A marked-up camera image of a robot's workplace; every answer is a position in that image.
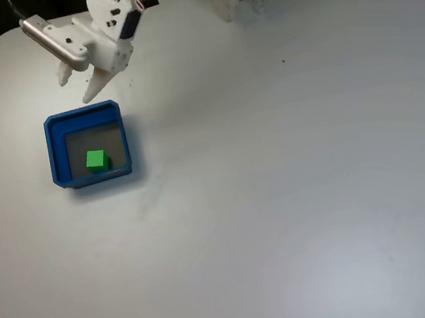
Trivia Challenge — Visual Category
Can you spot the green cube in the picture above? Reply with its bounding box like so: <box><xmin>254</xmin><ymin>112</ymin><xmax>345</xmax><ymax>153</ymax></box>
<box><xmin>83</xmin><ymin>147</ymin><xmax>113</xmax><ymax>176</ymax></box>

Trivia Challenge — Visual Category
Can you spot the silver camera box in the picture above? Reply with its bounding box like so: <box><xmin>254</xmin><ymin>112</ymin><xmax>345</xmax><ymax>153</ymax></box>
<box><xmin>18</xmin><ymin>7</ymin><xmax>93</xmax><ymax>81</ymax></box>

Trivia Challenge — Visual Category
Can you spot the blue square box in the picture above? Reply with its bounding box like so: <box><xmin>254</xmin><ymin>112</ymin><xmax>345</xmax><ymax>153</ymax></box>
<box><xmin>39</xmin><ymin>97</ymin><xmax>137</xmax><ymax>194</ymax></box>

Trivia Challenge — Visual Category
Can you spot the black camera cable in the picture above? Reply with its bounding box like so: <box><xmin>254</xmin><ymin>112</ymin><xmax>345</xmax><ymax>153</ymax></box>
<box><xmin>5</xmin><ymin>0</ymin><xmax>30</xmax><ymax>23</ymax></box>

